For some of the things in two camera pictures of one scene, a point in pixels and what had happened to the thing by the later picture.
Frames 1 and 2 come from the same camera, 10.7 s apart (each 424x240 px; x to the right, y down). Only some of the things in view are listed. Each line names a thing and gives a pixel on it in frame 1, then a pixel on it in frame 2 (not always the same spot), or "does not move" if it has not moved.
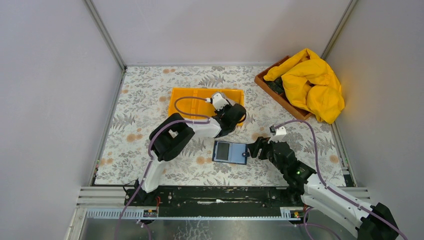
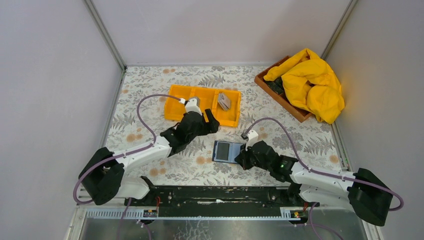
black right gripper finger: [254, 147] → [244, 158]
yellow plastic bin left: [193, 106] does not move
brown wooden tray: [276, 89] does not move
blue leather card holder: [230, 152] does not move
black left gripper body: [220, 112] → [201, 130]
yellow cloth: [310, 83] does not move
